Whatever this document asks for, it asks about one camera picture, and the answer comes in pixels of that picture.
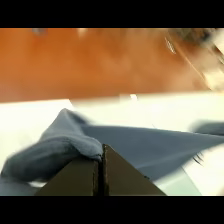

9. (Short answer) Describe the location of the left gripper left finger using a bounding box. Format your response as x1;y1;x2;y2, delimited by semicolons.
34;155;101;197

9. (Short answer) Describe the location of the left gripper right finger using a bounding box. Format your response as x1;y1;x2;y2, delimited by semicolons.
101;143;167;197

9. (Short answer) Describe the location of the blue-grey shirt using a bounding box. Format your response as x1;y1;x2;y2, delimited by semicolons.
0;107;224;197

